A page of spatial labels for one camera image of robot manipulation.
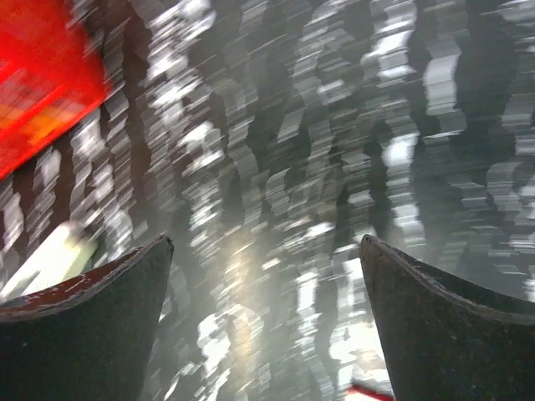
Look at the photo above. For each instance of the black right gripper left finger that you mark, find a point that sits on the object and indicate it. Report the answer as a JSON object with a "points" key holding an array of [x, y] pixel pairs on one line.
{"points": [[90, 337]]}

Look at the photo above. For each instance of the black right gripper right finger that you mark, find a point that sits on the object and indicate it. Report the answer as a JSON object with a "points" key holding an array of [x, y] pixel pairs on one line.
{"points": [[443, 337]]}

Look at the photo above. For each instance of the red white staple box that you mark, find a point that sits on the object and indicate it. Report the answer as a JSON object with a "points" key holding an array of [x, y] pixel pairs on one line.
{"points": [[357, 392]]}

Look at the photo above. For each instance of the red plastic shopping basket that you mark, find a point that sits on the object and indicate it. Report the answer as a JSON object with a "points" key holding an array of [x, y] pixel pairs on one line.
{"points": [[51, 76]]}

